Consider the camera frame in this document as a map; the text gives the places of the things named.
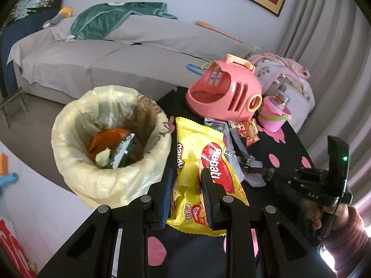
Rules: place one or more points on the blue clothes hanger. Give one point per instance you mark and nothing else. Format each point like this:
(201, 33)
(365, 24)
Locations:
(192, 67)

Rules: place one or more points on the orange plastic bag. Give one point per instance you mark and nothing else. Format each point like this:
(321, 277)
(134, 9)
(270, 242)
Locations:
(104, 140)

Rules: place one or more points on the colourful cartoon snack bag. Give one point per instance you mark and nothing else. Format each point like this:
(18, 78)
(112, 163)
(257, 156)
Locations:
(216, 124)

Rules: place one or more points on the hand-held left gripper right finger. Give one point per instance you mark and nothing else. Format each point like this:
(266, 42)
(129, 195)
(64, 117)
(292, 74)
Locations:
(206, 199)

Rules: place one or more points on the small wooden stool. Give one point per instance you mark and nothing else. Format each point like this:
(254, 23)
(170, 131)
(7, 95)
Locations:
(14, 101)

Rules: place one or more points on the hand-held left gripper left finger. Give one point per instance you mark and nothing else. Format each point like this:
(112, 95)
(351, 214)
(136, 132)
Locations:
(167, 199)

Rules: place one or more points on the person's right forearm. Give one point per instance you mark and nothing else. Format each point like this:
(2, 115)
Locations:
(347, 234)

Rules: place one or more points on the grey sofa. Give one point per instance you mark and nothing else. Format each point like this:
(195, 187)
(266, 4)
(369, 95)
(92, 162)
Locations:
(116, 63)

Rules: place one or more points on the wooden paddle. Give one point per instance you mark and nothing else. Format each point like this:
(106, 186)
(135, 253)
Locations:
(214, 30)

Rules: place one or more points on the green white packet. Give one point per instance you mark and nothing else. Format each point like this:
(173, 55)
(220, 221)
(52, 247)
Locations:
(121, 150)

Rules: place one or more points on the red snack wrapper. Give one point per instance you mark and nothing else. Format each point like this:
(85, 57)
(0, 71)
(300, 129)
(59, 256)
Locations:
(246, 131)

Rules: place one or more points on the grey curtain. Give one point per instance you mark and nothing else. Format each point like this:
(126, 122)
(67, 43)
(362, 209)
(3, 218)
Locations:
(333, 63)

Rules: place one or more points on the pink toy bucket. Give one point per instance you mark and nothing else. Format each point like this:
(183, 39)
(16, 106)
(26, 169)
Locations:
(272, 118)

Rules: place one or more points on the yellow wafer packet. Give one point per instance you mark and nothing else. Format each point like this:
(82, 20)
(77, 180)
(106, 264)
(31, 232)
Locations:
(191, 150)

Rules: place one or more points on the bin with yellow bag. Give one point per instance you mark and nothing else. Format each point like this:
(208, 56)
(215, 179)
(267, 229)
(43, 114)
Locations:
(87, 179)

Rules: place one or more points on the fish tank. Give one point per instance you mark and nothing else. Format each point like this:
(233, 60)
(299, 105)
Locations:
(37, 1)

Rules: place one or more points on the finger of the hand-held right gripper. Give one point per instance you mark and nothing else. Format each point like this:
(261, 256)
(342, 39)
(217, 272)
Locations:
(278, 176)

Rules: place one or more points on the black tablecloth with pink hearts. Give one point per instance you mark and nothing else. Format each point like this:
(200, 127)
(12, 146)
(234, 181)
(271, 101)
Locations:
(284, 150)

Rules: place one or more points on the orange toy scoop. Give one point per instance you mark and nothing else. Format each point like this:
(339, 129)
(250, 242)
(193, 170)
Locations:
(3, 163)

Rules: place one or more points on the silver foil wrapper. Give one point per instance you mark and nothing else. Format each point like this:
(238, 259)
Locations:
(233, 162)

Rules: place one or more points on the pink blanket pile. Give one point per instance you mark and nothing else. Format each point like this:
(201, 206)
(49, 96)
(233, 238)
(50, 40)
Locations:
(278, 69)

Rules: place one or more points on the pink toy helmet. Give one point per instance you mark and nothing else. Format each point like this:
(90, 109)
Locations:
(240, 92)

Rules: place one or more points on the blue toy shovel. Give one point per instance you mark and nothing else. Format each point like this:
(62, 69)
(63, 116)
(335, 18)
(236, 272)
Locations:
(8, 179)

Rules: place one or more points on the grey yellow stuffed toy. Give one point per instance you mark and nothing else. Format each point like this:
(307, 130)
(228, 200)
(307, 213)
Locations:
(58, 17)

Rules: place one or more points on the cream crumpled wrapper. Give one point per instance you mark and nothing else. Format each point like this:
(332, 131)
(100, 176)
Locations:
(103, 157)

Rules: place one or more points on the person's right hand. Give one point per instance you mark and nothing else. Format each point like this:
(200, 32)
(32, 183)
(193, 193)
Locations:
(314, 217)

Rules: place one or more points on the white bag with red print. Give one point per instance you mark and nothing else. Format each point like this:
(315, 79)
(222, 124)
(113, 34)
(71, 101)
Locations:
(11, 243)

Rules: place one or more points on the green blanket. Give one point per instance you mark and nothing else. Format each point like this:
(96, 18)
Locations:
(101, 20)

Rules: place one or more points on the yellow clothes hanger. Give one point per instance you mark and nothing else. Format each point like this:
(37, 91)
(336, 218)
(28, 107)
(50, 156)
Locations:
(206, 64)

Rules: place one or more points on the small clear bottle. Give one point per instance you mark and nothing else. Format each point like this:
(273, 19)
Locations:
(281, 98)

